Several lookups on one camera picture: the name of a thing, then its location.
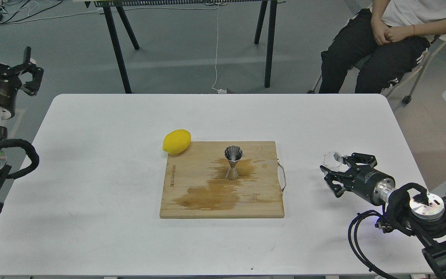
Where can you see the yellow lemon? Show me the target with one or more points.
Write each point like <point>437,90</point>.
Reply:
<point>176,141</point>

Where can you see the wooden cutting board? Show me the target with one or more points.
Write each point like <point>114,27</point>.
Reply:
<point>195,185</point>

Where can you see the seated person in white shirt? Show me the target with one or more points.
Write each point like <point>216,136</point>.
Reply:
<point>394,34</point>

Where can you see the black-legged background table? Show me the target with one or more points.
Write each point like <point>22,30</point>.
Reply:
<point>182,49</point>

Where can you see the clear glass cup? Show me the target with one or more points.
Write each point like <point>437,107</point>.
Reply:
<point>332,160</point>

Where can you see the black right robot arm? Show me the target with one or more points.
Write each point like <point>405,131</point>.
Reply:
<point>411,209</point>

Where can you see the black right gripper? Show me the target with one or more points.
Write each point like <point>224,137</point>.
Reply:
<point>370,184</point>

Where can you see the steel jigger measuring cup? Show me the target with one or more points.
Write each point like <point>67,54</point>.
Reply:
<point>233,155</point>

